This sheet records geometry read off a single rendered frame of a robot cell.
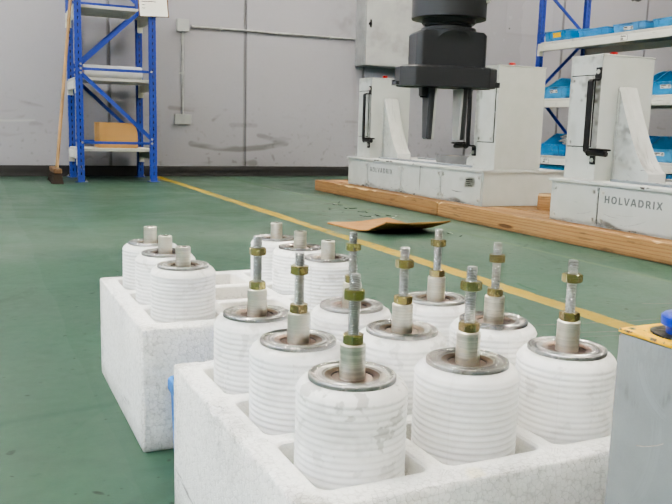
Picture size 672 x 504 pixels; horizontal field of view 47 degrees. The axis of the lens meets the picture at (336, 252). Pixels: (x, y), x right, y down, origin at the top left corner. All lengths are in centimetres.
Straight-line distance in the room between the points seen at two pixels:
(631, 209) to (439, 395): 264
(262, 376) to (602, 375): 32
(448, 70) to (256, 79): 640
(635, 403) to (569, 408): 14
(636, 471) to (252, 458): 31
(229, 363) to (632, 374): 42
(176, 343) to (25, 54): 591
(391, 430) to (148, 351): 54
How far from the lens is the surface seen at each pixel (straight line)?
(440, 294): 97
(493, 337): 84
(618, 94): 359
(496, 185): 410
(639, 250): 316
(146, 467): 112
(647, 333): 63
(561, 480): 73
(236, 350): 84
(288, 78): 741
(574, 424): 78
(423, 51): 93
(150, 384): 113
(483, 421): 70
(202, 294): 115
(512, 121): 415
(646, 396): 63
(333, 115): 757
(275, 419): 75
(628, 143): 354
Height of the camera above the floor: 46
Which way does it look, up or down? 9 degrees down
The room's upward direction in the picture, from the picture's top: 2 degrees clockwise
